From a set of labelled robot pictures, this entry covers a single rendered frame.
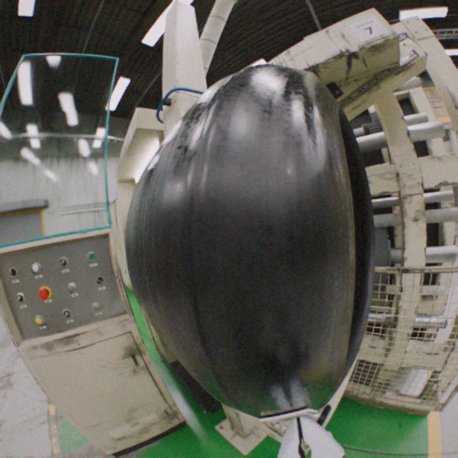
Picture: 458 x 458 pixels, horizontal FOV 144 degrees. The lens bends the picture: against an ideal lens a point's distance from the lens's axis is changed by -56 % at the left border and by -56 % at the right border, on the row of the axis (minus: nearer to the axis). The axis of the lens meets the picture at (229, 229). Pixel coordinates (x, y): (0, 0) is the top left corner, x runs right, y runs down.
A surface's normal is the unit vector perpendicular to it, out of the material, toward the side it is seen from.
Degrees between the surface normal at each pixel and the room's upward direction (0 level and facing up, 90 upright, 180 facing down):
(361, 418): 0
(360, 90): 90
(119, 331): 90
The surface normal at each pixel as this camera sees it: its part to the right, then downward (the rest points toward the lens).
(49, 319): 0.65, -0.06
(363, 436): -0.15, -0.99
